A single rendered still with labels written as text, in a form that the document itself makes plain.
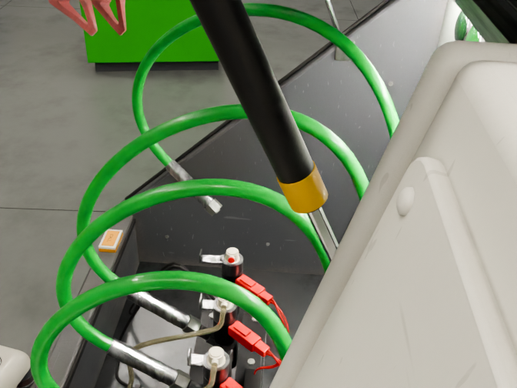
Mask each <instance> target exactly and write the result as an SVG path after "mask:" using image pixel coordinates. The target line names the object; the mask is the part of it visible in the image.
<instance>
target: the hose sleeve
mask: <svg viewBox="0 0 517 388"><path fill-rule="evenodd" d="M166 170H167V171H168V172H169V173H170V174H171V175H172V176H173V177H174V178H175V179H176V180H177V181H178V182H182V181H187V180H193V178H192V177H191V176H190V175H189V174H188V173H187V172H186V171H185V170H184V169H183V168H182V167H181V166H180V165H179V164H178V163H177V162H176V161H175V160H174V161H173V160H172V161H171V162H170V163H169V164H168V165H167V166H166ZM194 198H195V199H197V200H198V202H200V203H201V204H202V205H203V206H204V207H207V206H208V204H209V203H210V202H211V201H212V200H213V198H212V197H211V196H194Z"/></svg>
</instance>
